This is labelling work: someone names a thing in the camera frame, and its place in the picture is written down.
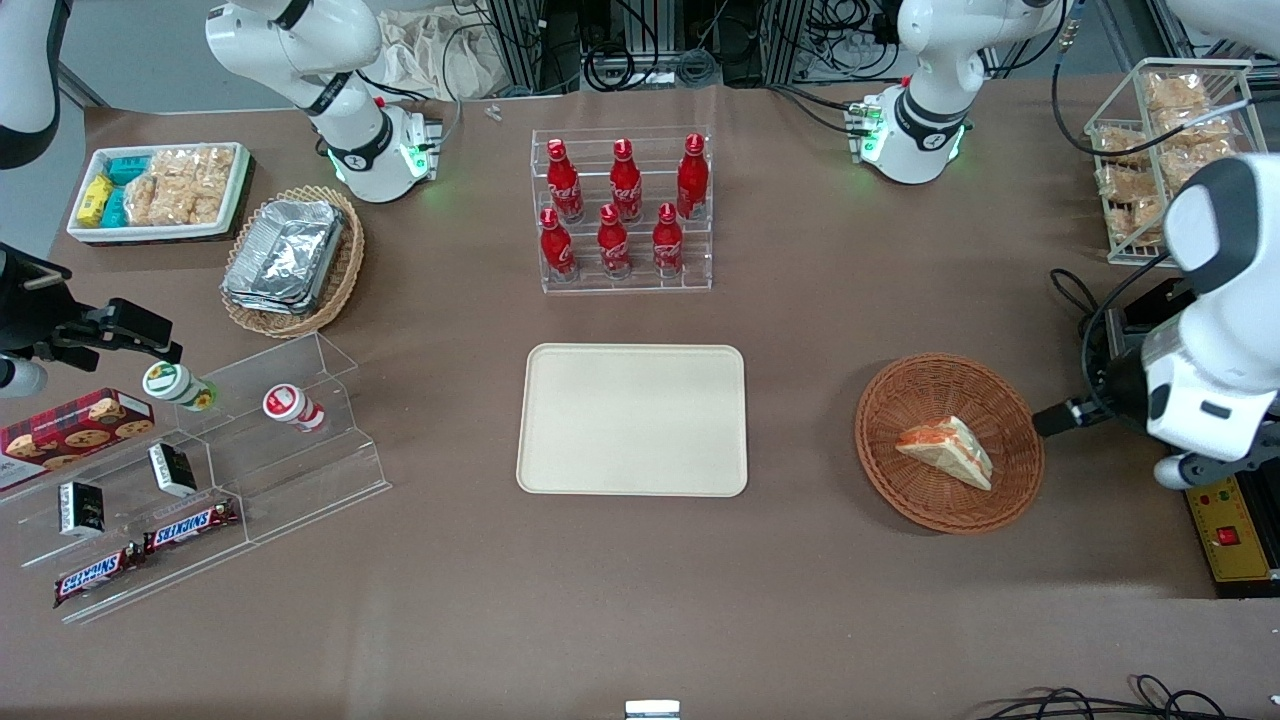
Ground black power cable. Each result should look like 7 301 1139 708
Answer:
1048 250 1201 401

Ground green lid yogurt cup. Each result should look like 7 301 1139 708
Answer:
142 361 218 413

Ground triangle sandwich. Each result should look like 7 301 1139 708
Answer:
895 416 994 492

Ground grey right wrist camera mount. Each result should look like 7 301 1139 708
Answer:
0 358 48 399

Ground white crumpled cloth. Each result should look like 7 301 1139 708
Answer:
375 10 521 101

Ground small yellow snack box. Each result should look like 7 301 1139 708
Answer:
76 175 116 229

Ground white rectangular snack bin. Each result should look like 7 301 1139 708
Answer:
66 142 253 246

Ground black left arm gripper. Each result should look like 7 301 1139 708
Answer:
1033 345 1153 439

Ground grey metal table clamp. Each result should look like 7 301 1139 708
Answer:
1100 280 1196 361

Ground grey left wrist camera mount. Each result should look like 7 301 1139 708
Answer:
1155 425 1280 491

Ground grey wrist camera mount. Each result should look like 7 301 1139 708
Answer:
0 358 48 399
1155 425 1280 491

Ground clear acrylic bottle stand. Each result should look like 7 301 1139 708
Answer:
530 127 714 295

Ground yellow black control box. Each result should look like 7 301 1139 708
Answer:
1183 470 1280 599

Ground red cola bottle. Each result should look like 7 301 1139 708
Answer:
652 202 685 278
597 203 633 280
609 138 643 224
539 207 578 283
546 138 585 225
676 133 710 221

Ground beige rectangular serving tray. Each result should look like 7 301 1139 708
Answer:
516 343 749 498

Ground red lid yogurt cup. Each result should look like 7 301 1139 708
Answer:
262 384 327 433

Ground aluminium frame rack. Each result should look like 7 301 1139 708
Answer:
485 0 901 96

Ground red tartan cookie box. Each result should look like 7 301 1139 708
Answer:
0 388 156 493

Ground oval tan wicker basket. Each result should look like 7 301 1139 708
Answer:
220 185 366 340

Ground clear acrylic step shelf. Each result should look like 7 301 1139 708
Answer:
0 332 393 626

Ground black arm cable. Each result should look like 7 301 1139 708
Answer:
1050 20 1256 159

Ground aluminium foil tray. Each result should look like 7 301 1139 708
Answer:
222 199 348 317

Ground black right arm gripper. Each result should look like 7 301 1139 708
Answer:
0 245 184 366

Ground Snickers chocolate bar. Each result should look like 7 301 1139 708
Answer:
53 545 146 609
143 497 241 555

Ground small black white box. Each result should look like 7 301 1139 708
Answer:
57 481 107 538
148 443 198 498

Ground round brown wicker basket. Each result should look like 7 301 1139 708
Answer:
855 352 1046 535

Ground white wire basket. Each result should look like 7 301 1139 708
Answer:
1085 58 1256 266

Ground clear packet rice crackers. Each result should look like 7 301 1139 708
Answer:
123 172 191 227
150 147 236 223

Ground clear packet fried snacks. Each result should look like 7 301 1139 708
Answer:
1098 165 1166 246
1095 125 1151 163
1150 105 1243 186
1145 70 1211 113

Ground black coiled cable bundle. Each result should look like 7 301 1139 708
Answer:
585 40 721 91

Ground black floor cable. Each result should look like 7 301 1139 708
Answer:
985 675 1280 720

